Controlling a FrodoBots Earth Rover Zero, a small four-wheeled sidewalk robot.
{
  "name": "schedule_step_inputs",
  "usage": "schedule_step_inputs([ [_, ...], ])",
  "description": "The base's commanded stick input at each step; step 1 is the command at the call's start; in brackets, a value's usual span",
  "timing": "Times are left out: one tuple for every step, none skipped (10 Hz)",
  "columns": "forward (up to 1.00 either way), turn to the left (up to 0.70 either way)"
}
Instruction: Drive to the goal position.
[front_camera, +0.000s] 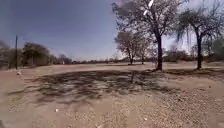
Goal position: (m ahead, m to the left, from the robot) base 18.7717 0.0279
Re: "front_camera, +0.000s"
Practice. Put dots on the dark leaning tree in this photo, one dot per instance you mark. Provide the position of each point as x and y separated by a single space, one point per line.
199 50

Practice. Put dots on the row of bushy trees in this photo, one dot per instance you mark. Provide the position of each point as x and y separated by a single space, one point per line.
35 55

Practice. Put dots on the small bare tree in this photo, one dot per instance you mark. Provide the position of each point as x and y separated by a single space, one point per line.
130 46

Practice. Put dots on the large bare tree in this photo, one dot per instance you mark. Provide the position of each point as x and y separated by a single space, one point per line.
159 50

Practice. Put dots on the dark pole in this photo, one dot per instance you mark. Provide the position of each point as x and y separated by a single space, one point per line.
16 53

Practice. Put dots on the distant line of bushes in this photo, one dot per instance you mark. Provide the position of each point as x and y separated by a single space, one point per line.
180 56

